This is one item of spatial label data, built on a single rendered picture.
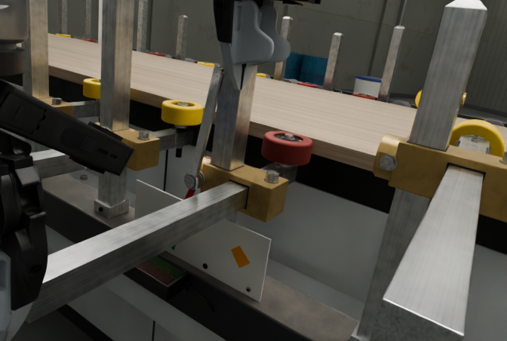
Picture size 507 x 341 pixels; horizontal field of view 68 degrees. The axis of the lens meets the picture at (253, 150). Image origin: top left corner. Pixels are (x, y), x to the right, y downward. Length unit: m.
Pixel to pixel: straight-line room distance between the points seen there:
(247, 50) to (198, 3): 7.29
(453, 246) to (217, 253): 0.40
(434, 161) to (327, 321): 0.27
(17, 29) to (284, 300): 0.47
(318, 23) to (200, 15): 2.84
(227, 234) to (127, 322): 0.76
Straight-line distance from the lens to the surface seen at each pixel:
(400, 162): 0.42
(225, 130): 0.51
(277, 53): 0.42
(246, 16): 0.39
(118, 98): 0.68
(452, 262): 0.21
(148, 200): 0.64
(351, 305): 0.75
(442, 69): 0.41
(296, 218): 0.75
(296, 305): 0.58
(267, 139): 0.58
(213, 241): 0.57
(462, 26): 0.41
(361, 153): 0.63
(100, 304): 1.34
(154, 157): 0.66
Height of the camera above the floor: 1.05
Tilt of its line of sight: 17 degrees down
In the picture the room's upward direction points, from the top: 8 degrees clockwise
